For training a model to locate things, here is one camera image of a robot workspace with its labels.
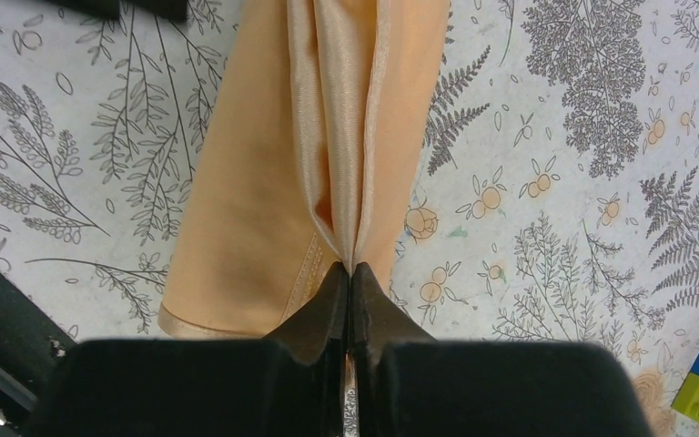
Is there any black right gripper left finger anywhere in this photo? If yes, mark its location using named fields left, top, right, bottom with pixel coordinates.
left=24, top=263, right=349, bottom=436

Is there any peach satin napkin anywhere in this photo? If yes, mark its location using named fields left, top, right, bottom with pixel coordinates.
left=158, top=1, right=450, bottom=339

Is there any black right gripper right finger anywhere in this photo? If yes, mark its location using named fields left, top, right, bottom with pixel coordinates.
left=349, top=263, right=652, bottom=436

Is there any floral patterned table mat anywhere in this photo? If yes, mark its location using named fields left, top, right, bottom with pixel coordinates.
left=0, top=1, right=699, bottom=436

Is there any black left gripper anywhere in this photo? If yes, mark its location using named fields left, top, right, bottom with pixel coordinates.
left=42, top=0, right=189, bottom=24

